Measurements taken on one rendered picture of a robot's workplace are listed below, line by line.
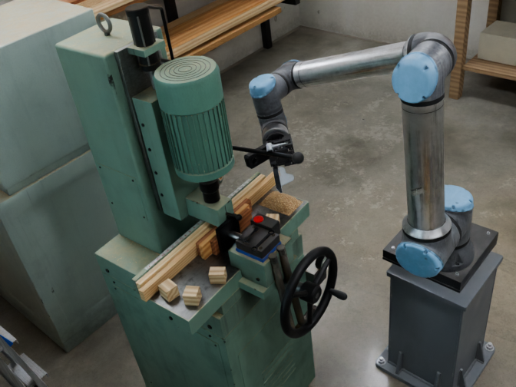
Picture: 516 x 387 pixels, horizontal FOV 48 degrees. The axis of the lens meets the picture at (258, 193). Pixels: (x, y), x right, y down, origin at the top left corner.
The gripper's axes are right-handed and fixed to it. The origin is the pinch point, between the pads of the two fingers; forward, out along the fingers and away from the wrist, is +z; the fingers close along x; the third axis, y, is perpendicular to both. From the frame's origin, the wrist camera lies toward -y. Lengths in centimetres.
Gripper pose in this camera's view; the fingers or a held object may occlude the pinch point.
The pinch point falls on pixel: (273, 173)
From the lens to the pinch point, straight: 172.1
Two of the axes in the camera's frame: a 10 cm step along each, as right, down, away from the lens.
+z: 0.4, 5.2, -8.5
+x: 2.3, 8.3, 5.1
